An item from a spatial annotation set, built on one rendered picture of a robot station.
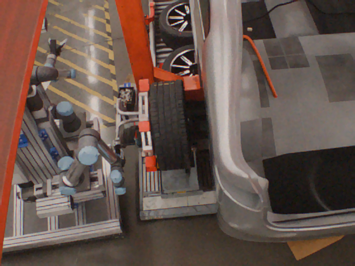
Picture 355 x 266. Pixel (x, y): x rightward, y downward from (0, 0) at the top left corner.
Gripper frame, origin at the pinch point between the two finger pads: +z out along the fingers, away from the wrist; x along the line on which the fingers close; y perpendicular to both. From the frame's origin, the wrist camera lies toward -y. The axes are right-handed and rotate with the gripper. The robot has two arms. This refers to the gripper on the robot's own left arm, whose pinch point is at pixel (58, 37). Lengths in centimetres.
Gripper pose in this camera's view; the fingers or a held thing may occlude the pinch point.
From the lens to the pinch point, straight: 355.2
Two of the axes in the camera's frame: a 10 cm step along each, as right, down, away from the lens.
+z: 0.7, -8.2, 5.7
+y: -0.4, 5.7, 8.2
